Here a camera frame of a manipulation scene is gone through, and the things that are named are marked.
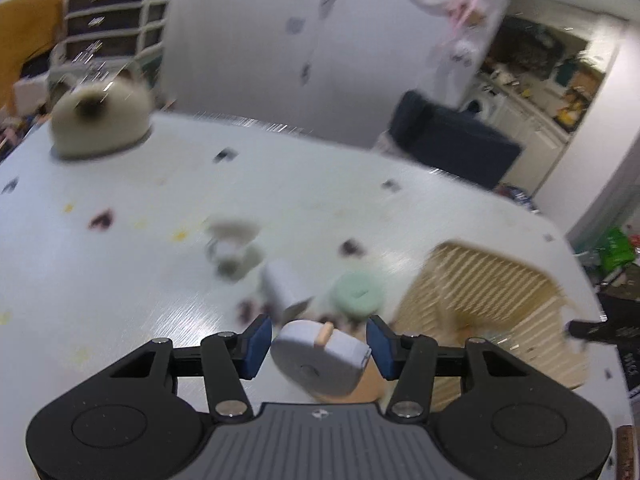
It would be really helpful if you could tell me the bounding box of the cream cat-shaped ceramic figure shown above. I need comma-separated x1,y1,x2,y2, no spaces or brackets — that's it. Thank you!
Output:
48,62,154,160

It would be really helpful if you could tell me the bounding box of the mint green tape measure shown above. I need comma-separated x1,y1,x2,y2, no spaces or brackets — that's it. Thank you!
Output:
330,272,385,320

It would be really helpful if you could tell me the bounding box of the white rectangular block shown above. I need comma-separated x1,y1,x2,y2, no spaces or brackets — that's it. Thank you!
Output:
260,259,312,324

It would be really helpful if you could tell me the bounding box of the black right gripper tip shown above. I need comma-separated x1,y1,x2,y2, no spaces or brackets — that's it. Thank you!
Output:
566,320,640,347

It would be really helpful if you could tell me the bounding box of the cream woven plastic basket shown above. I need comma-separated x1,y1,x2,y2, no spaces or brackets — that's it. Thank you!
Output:
393,240,589,389

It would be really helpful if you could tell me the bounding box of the white suction cup hook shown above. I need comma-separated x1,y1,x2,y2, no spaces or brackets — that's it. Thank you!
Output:
206,218,264,282

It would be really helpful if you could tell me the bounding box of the green bag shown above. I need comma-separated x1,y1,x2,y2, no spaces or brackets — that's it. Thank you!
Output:
599,228,639,274

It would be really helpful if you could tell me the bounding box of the dark navy chair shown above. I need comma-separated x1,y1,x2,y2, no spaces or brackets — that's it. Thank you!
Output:
387,90,522,190

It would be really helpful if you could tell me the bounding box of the white washing machine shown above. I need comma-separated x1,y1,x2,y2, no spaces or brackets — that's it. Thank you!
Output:
460,81,506,125

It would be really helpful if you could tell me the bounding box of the white drawer cabinet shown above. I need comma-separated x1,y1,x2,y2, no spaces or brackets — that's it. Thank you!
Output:
62,0,169,90

